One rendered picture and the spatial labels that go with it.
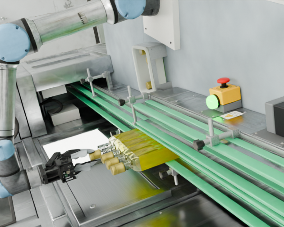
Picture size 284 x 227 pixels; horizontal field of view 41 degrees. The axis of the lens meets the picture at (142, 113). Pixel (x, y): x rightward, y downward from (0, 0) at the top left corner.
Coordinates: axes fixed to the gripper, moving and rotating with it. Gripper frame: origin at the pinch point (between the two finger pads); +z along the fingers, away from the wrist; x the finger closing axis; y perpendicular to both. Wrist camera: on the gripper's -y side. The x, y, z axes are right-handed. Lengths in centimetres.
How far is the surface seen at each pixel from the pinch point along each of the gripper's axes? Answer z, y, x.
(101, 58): 37, -93, 21
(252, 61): 43, 44, 31
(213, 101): 34, 36, 20
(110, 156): 5.3, 7.4, 0.8
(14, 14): 16, -368, 54
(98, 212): -6.0, 20.0, -12.1
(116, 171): 3.3, 19.1, -0.1
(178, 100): 33.4, 12.3, 15.6
